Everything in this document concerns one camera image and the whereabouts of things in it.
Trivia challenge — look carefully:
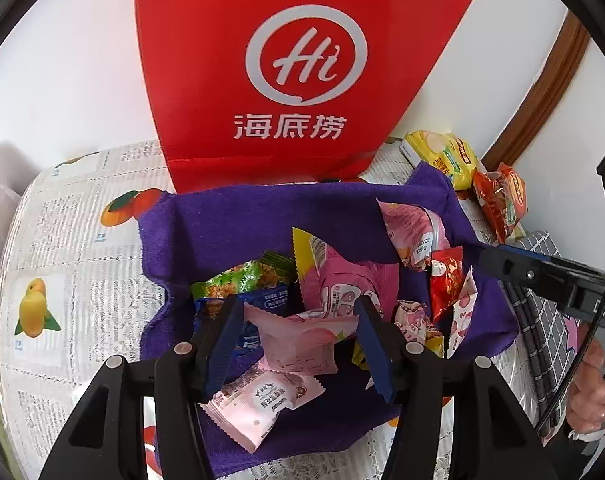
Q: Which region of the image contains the brown wooden door frame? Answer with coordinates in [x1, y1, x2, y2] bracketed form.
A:
[483, 10, 591, 173]

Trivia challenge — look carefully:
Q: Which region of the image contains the yellow chips bag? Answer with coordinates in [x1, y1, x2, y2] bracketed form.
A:
[400, 130, 481, 192]

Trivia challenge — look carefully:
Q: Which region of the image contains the bright pink packet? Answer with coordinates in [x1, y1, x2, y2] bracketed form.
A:
[302, 255, 400, 318]

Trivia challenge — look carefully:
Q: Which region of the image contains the fruit print tablecloth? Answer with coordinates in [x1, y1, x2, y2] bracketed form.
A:
[0, 132, 548, 480]

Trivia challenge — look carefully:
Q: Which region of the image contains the pink white spotted packet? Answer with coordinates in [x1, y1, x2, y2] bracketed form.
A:
[443, 267, 479, 361]

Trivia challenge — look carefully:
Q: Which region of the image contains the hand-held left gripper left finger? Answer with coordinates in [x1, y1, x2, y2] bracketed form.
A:
[38, 296, 246, 480]

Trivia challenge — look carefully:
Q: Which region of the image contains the grey checked cloth pink star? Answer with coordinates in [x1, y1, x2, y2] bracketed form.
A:
[497, 230, 598, 421]

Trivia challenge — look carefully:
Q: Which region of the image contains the orange-red chips bag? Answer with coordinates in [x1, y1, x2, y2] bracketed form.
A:
[471, 162, 528, 246]

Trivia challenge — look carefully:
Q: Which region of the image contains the pale pink peach packet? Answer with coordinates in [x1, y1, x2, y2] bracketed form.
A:
[243, 305, 359, 376]

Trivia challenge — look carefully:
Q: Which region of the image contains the yellow zigzag-edged packet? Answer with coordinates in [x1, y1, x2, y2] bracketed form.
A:
[291, 226, 333, 291]

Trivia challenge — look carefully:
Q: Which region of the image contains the black cable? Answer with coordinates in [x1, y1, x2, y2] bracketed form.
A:
[534, 315, 601, 436]

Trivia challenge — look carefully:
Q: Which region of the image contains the blue cookie packet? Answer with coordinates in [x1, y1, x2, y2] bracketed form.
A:
[195, 285, 290, 356]

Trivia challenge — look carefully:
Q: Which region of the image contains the red paper bag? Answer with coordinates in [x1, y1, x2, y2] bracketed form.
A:
[132, 0, 479, 196]

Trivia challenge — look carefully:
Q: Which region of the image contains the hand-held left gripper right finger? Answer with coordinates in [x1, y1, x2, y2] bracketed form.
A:
[353, 295, 558, 480]

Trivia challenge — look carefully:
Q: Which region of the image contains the white pink star packet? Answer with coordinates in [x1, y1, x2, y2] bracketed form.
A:
[202, 362, 323, 453]

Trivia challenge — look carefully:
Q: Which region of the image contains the small pink candy packet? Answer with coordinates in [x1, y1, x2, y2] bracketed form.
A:
[393, 300, 446, 346]

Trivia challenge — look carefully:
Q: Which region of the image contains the large pink torn packet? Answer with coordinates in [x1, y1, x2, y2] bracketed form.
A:
[376, 198, 466, 273]

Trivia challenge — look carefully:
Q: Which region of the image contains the small red packet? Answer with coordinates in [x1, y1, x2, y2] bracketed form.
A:
[429, 246, 466, 323]

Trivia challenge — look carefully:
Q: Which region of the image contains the green nut packet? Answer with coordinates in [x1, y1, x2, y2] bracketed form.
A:
[190, 250, 296, 301]

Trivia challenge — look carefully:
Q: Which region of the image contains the purple towel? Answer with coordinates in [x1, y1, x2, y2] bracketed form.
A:
[138, 162, 521, 478]

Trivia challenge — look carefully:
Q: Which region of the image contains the person's right hand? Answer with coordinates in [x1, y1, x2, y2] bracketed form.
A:
[565, 337, 605, 441]

